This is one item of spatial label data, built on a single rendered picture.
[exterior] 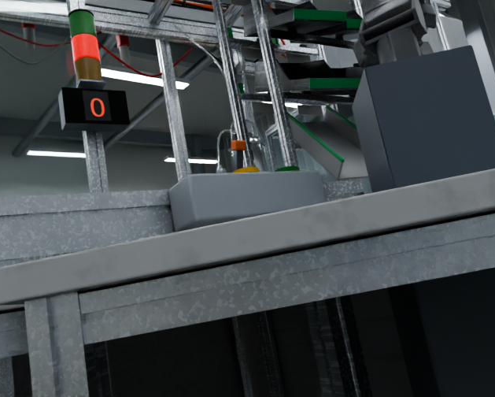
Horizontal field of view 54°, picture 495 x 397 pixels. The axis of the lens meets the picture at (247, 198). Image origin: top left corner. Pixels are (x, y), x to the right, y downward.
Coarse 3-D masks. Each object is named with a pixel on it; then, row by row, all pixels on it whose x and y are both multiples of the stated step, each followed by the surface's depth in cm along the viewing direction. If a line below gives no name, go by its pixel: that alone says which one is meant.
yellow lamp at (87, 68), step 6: (78, 60) 95; (84, 60) 94; (90, 60) 95; (96, 60) 96; (78, 66) 95; (84, 66) 94; (90, 66) 94; (96, 66) 95; (78, 72) 94; (84, 72) 94; (90, 72) 94; (96, 72) 95; (78, 78) 94; (84, 78) 94; (90, 78) 94; (96, 78) 94
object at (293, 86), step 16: (256, 64) 123; (288, 64) 127; (304, 64) 126; (320, 64) 118; (256, 80) 124; (288, 80) 108; (304, 80) 101; (320, 80) 100; (336, 80) 102; (352, 80) 103
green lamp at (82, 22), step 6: (78, 12) 96; (84, 12) 97; (72, 18) 97; (78, 18) 96; (84, 18) 97; (90, 18) 97; (72, 24) 96; (78, 24) 96; (84, 24) 96; (90, 24) 97; (72, 30) 96; (78, 30) 96; (84, 30) 96; (90, 30) 97; (72, 36) 96; (96, 36) 98
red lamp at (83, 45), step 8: (72, 40) 96; (80, 40) 95; (88, 40) 96; (96, 40) 98; (72, 48) 96; (80, 48) 95; (88, 48) 95; (96, 48) 97; (80, 56) 95; (88, 56) 95; (96, 56) 96
